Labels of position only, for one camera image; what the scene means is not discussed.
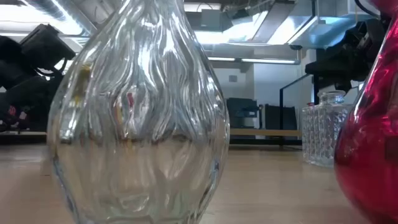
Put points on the clear wavy glass vase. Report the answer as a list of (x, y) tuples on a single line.
[(140, 124)]

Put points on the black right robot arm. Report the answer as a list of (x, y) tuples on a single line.
[(357, 34)]

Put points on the black printer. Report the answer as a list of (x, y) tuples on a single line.
[(241, 112)]

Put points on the black box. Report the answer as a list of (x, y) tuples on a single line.
[(280, 118)]

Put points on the ceiling light tube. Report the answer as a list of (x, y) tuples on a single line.
[(267, 61)]

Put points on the silver corrugated ventilation duct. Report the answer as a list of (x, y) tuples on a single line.
[(56, 9)]

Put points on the red ribbed round glass vase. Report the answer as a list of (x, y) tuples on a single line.
[(370, 155)]

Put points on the clear square textured glass vase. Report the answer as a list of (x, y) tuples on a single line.
[(320, 133)]

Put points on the grey ceiling box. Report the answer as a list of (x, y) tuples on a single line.
[(211, 20)]

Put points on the large silver duct hood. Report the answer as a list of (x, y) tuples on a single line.
[(311, 31)]

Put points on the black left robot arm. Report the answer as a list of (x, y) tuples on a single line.
[(25, 93)]

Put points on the wooden shelf black metal frame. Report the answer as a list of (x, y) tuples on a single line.
[(264, 132)]

